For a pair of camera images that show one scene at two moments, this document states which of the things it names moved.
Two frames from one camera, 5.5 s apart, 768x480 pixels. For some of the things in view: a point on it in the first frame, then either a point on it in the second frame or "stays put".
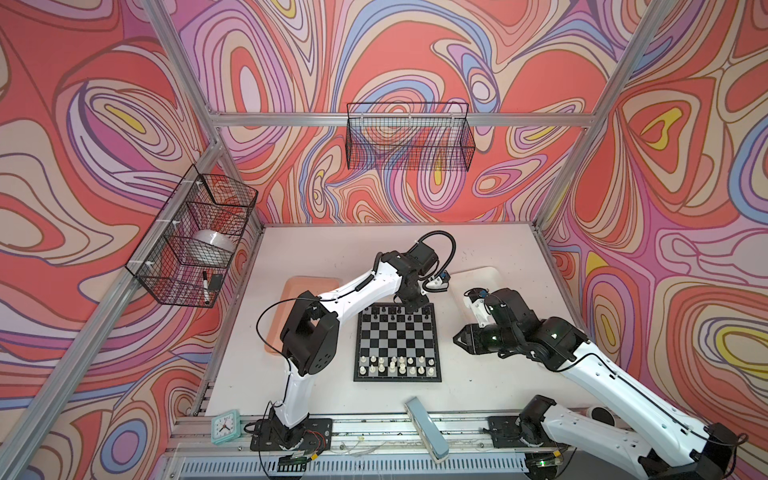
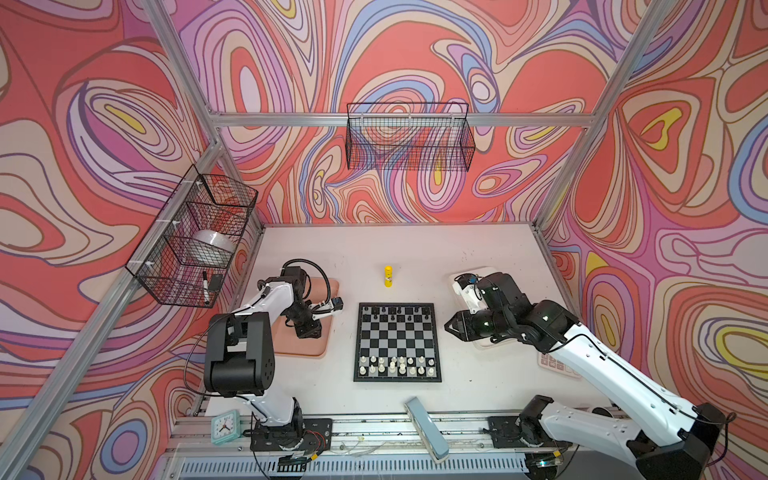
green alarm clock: (226, 427) stays put
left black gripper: (413, 307) → (308, 329)
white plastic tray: (487, 277) stays put
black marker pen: (205, 288) stays put
